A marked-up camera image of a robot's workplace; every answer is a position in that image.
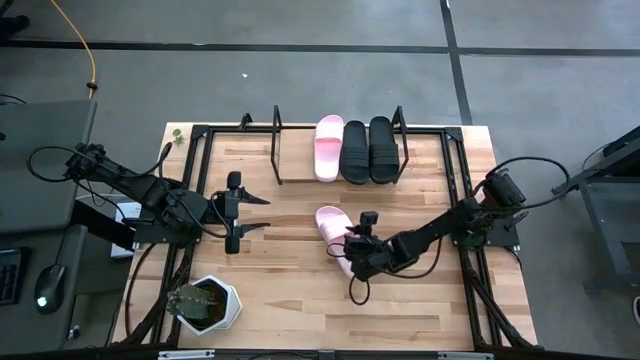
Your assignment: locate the black keyboard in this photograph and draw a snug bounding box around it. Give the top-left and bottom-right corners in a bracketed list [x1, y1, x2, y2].
[0, 247, 28, 307]

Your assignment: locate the potted cactus white pot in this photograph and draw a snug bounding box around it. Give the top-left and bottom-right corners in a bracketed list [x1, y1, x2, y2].
[175, 274, 244, 337]

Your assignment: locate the wooden shelf black metal frame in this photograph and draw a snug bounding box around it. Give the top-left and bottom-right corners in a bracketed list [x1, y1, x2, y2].
[269, 104, 412, 187]

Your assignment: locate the black slide sandal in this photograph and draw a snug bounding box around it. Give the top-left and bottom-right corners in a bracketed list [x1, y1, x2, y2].
[339, 120, 372, 186]
[368, 115, 402, 185]

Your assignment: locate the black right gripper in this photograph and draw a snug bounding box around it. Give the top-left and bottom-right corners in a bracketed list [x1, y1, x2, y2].
[345, 211, 401, 282]

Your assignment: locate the white box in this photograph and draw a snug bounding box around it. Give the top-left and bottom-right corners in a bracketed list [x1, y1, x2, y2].
[109, 201, 144, 260]

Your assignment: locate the green cactus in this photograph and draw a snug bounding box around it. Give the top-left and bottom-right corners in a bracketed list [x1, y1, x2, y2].
[166, 283, 218, 322]

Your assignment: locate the pink slide sandal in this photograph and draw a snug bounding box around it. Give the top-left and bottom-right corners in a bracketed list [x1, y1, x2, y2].
[314, 205, 362, 279]
[314, 114, 346, 184]

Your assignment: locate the dark grey metal stand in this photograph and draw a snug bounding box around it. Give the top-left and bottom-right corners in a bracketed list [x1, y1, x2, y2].
[551, 124, 640, 293]

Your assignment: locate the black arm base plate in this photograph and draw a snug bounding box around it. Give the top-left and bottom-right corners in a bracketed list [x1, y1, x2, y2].
[452, 209, 522, 250]
[132, 219, 204, 248]

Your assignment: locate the yellow cable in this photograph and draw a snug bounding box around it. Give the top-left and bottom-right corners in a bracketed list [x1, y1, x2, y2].
[48, 0, 100, 100]

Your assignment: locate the silver metal bracket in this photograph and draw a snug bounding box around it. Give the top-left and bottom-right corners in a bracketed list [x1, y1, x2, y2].
[158, 349, 217, 360]
[438, 351, 495, 360]

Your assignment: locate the grey desk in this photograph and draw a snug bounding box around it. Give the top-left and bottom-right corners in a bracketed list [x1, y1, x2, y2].
[0, 223, 89, 354]
[0, 99, 98, 236]

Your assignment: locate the black computer mouse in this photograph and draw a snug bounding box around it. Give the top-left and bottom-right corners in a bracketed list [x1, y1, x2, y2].
[33, 263, 68, 316]

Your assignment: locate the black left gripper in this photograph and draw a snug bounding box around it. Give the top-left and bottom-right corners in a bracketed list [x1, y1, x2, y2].
[207, 171, 271, 255]

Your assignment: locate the black aluminium table frame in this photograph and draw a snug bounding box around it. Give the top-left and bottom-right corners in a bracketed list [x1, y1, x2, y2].
[112, 122, 539, 351]

